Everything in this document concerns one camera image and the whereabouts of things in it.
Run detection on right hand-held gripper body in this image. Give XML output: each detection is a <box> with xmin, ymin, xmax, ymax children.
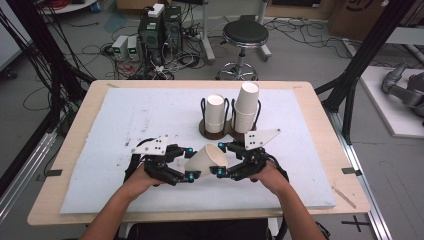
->
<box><xmin>229</xmin><ymin>128</ymin><xmax>283</xmax><ymax>183</ymax></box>

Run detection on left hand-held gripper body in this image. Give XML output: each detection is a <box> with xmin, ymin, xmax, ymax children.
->
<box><xmin>131</xmin><ymin>134</ymin><xmax>188</xmax><ymax>187</ymax></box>

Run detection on brown cup holder black rods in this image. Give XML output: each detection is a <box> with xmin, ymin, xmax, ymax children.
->
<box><xmin>198</xmin><ymin>96</ymin><xmax>263</xmax><ymax>141</ymax></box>

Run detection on white paper cup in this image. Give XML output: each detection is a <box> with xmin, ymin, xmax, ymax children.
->
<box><xmin>184</xmin><ymin>143</ymin><xmax>230</xmax><ymax>178</ymax></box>

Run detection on tall stack of white cups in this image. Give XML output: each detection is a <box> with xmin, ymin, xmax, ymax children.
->
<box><xmin>232</xmin><ymin>81</ymin><xmax>261</xmax><ymax>134</ymax></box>

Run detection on person's left hand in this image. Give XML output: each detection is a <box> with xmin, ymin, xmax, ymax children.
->
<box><xmin>127</xmin><ymin>164</ymin><xmax>165</xmax><ymax>198</ymax></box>

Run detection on person's right hand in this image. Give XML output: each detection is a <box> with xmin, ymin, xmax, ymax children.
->
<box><xmin>249</xmin><ymin>161</ymin><xmax>290</xmax><ymax>197</ymax></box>

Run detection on short stack of white cups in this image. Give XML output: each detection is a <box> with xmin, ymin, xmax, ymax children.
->
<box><xmin>204</xmin><ymin>94</ymin><xmax>226</xmax><ymax>134</ymax></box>

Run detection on person's dark clothing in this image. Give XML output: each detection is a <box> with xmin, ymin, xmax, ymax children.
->
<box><xmin>127</xmin><ymin>218</ymin><xmax>272</xmax><ymax>240</ymax></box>

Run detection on grey power supply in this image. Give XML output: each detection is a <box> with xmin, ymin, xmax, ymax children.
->
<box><xmin>127</xmin><ymin>35</ymin><xmax>141</xmax><ymax>62</ymax></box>
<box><xmin>111</xmin><ymin>35</ymin><xmax>129</xmax><ymax>62</ymax></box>

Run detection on black round stool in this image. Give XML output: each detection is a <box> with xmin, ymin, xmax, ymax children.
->
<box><xmin>215</xmin><ymin>19</ymin><xmax>270</xmax><ymax>81</ymax></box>

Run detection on black computer tower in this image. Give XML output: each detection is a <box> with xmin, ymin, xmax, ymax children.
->
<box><xmin>137</xmin><ymin>13</ymin><xmax>165</xmax><ymax>66</ymax></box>
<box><xmin>163</xmin><ymin>5</ymin><xmax>184</xmax><ymax>56</ymax></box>

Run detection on grey metal stand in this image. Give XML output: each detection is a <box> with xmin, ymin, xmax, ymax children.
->
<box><xmin>259</xmin><ymin>0</ymin><xmax>272</xmax><ymax>63</ymax></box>
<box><xmin>199</xmin><ymin>0</ymin><xmax>217</xmax><ymax>65</ymax></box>

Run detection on white platform board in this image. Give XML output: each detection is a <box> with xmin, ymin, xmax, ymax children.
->
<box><xmin>359</xmin><ymin>65</ymin><xmax>424</xmax><ymax>140</ymax></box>

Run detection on white box on computer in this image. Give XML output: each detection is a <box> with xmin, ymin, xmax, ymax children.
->
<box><xmin>147</xmin><ymin>3</ymin><xmax>166</xmax><ymax>19</ymax></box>

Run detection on brown cardboard box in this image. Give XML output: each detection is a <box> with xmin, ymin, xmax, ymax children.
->
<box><xmin>328</xmin><ymin>0</ymin><xmax>390</xmax><ymax>42</ymax></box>

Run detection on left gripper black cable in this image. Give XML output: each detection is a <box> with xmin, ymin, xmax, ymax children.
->
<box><xmin>123</xmin><ymin>137</ymin><xmax>149</xmax><ymax>184</ymax></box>

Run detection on bundle of floor cables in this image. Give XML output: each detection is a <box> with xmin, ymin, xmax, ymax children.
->
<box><xmin>99</xmin><ymin>6</ymin><xmax>214</xmax><ymax>81</ymax></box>

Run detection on aluminium floor rail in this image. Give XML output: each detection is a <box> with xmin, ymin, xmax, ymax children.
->
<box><xmin>324</xmin><ymin>108</ymin><xmax>395</xmax><ymax>240</ymax></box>
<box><xmin>0</xmin><ymin>129</ymin><xmax>58</xmax><ymax>223</ymax></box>

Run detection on black metal frame post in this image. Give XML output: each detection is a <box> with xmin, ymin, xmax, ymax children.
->
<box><xmin>314</xmin><ymin>0</ymin><xmax>424</xmax><ymax>145</ymax></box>

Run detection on black frame with cable bundle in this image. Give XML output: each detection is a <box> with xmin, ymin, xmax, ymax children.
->
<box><xmin>0</xmin><ymin>0</ymin><xmax>97</xmax><ymax>136</ymax></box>

